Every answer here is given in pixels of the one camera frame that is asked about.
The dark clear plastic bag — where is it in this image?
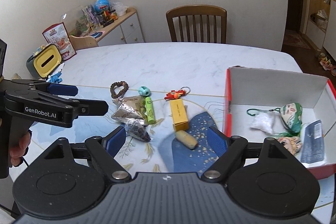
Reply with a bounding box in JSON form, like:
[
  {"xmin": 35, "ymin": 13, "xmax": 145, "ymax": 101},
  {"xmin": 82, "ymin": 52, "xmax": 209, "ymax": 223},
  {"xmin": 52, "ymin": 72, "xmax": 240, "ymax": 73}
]
[{"xmin": 124, "ymin": 119, "xmax": 151, "ymax": 142}]

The yellow-green oval soap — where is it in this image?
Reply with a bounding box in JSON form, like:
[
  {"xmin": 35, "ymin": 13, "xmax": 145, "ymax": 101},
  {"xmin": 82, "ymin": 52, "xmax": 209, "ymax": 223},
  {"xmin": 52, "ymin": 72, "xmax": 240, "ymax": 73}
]
[{"xmin": 175, "ymin": 130, "xmax": 198, "ymax": 149}]

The silver foil packet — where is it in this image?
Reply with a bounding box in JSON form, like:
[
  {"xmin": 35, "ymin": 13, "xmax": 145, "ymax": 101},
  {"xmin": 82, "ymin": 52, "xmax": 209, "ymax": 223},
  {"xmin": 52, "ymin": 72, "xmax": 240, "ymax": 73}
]
[{"xmin": 111, "ymin": 96, "xmax": 148, "ymax": 125}]

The yellow small box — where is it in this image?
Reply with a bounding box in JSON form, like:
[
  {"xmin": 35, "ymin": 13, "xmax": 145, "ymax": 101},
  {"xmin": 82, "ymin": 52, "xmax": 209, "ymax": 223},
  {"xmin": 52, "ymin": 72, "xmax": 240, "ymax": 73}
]
[{"xmin": 170, "ymin": 99, "xmax": 189, "ymax": 131}]

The green tube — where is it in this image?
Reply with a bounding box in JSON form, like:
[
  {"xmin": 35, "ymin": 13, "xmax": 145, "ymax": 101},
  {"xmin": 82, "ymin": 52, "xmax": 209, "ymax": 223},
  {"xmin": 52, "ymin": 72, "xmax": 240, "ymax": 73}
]
[{"xmin": 145, "ymin": 97, "xmax": 156, "ymax": 124}]

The brown bead bracelet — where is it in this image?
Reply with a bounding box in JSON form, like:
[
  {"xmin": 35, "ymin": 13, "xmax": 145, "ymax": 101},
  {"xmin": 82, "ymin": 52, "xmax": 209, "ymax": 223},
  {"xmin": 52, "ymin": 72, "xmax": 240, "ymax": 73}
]
[{"xmin": 109, "ymin": 80, "xmax": 130, "ymax": 100}]

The person left hand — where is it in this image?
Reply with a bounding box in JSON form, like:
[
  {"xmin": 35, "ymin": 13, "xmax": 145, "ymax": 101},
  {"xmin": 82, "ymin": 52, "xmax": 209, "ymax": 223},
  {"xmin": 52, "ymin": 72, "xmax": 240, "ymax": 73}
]
[{"xmin": 9, "ymin": 130, "xmax": 32, "ymax": 166}]

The blue glove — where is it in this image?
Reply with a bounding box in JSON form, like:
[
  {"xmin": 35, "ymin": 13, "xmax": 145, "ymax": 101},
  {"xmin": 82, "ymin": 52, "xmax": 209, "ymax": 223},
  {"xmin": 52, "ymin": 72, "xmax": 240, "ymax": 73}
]
[{"xmin": 47, "ymin": 63, "xmax": 64, "ymax": 84}]

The yellow green tissue box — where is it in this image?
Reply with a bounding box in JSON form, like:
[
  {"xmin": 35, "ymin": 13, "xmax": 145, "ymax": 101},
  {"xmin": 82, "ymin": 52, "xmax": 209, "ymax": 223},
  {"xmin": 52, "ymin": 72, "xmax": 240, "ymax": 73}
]
[{"xmin": 26, "ymin": 44, "xmax": 62, "ymax": 78}]

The light wooden child chair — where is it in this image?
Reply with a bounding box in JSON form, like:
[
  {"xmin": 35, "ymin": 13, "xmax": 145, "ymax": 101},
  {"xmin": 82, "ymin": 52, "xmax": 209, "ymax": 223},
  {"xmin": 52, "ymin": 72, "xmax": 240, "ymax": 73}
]
[{"xmin": 69, "ymin": 35, "xmax": 98, "ymax": 51}]

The white cloth pouch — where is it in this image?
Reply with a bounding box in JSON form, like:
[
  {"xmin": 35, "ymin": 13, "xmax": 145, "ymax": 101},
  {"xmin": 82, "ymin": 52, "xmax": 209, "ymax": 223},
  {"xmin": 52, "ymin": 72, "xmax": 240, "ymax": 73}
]
[{"xmin": 250, "ymin": 112, "xmax": 276, "ymax": 135}]

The blue patterned table mat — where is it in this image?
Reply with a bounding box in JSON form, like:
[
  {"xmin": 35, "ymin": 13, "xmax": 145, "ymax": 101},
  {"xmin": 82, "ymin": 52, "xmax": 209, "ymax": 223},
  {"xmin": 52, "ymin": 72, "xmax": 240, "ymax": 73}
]
[{"xmin": 10, "ymin": 86, "xmax": 226, "ymax": 180}]

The red snack bag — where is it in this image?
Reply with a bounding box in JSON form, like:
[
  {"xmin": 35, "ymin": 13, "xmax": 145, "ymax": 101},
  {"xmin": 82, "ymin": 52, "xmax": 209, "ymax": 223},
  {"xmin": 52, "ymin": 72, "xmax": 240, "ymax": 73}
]
[{"xmin": 42, "ymin": 22, "xmax": 76, "ymax": 61}]

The teal round toy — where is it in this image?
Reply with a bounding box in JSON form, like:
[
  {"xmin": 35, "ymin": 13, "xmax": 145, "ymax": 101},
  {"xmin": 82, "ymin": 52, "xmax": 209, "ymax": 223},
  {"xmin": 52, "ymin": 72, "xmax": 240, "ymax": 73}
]
[{"xmin": 138, "ymin": 86, "xmax": 151, "ymax": 97}]

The red white cardboard box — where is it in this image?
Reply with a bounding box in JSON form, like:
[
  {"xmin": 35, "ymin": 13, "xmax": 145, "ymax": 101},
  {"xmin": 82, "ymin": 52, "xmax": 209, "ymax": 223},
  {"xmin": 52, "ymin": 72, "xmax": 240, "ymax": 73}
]
[{"xmin": 223, "ymin": 67, "xmax": 335, "ymax": 179}]

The green patterned pouch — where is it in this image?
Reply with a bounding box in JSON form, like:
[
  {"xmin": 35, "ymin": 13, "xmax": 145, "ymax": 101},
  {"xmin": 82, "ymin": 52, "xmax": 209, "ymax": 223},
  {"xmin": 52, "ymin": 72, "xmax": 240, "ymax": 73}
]
[{"xmin": 246, "ymin": 102, "xmax": 302, "ymax": 137}]

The white wooden sideboard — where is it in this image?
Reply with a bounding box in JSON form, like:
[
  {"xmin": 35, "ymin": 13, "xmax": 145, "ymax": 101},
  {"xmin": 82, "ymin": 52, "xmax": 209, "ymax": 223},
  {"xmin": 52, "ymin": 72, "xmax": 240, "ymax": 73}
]
[{"xmin": 88, "ymin": 7, "xmax": 145, "ymax": 47}]

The blue globe toy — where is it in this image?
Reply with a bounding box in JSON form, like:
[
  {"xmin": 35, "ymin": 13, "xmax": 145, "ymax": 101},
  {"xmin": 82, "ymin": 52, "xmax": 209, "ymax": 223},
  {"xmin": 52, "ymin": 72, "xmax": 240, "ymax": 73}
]
[{"xmin": 94, "ymin": 0, "xmax": 110, "ymax": 13}]

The grey blue sachet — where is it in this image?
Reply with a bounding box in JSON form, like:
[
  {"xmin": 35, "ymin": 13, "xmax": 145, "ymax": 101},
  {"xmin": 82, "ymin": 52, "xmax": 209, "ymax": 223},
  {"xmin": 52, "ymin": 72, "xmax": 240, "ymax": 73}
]
[{"xmin": 300, "ymin": 120, "xmax": 326, "ymax": 168}]

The brown wooden chair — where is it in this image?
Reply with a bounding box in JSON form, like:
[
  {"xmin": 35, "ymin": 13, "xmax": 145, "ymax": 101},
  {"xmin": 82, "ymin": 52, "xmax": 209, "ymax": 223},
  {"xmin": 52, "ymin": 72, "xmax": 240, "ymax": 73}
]
[{"xmin": 166, "ymin": 5, "xmax": 227, "ymax": 44}]

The orange red keychain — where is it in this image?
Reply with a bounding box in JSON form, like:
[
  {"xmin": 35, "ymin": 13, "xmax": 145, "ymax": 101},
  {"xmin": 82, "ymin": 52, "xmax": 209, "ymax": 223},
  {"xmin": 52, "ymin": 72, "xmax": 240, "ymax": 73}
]
[{"xmin": 164, "ymin": 86, "xmax": 191, "ymax": 101}]

